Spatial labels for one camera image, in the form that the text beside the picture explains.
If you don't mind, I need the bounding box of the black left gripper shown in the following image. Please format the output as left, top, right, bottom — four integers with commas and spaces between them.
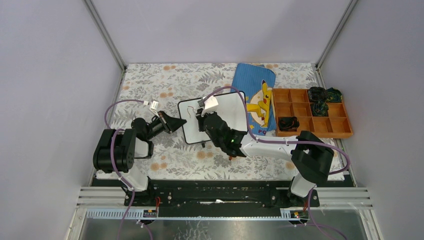
145, 110, 187, 141

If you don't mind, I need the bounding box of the white whiteboard black frame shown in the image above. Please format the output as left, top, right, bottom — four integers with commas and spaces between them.
177, 92, 247, 145

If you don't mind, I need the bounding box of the black orange cloth roll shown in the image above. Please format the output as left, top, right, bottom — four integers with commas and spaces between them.
277, 116, 300, 132

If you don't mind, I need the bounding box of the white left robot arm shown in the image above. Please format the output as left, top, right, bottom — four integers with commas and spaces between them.
93, 111, 187, 206

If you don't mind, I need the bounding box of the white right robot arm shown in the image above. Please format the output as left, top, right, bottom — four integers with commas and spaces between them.
196, 112, 334, 206

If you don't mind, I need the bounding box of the floral tablecloth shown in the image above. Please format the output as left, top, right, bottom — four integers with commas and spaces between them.
96, 62, 345, 182

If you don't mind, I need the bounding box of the blue Pikachu cloth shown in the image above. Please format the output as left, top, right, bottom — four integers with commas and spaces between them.
231, 63, 276, 136

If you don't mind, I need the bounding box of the orange compartment tray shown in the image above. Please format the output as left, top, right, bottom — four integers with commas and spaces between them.
272, 88, 354, 139

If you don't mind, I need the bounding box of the dark patterned cloth roll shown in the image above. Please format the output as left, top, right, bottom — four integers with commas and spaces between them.
310, 101, 329, 117
326, 87, 343, 103
307, 86, 328, 103

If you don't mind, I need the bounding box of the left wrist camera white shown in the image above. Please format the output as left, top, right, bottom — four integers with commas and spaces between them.
143, 100, 159, 116

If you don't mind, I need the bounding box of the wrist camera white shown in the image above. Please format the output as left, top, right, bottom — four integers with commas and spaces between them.
143, 100, 159, 116
198, 95, 219, 117

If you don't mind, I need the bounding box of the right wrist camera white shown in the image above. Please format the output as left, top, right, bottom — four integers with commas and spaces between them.
198, 95, 219, 117

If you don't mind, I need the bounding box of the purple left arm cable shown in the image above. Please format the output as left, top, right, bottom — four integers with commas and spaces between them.
103, 98, 147, 240

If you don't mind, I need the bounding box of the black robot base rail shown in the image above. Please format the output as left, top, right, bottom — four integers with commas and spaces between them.
79, 178, 374, 221

